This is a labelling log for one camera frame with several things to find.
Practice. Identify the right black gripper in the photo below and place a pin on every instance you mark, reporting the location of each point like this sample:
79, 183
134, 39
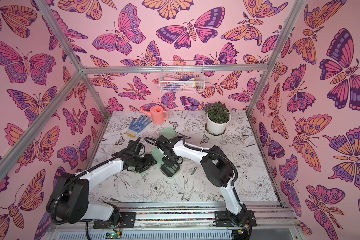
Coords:
170, 159

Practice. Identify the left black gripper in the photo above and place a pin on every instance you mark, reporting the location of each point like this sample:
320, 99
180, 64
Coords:
149, 162

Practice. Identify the white wire wall basket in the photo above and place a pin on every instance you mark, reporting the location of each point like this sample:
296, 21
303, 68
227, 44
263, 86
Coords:
182, 77

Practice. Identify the pink watering can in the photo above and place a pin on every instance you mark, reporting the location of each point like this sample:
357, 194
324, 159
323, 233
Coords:
157, 114

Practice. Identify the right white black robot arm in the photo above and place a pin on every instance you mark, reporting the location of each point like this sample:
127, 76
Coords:
218, 169

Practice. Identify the potted green plant white pot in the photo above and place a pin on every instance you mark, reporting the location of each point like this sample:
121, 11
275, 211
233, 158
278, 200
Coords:
218, 117

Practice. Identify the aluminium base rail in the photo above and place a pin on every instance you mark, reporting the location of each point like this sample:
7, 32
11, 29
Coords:
185, 221

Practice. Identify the blue garden glove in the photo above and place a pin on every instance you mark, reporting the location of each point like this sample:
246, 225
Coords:
138, 125

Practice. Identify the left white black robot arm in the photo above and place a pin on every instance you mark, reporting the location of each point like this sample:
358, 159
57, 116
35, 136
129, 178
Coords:
70, 199

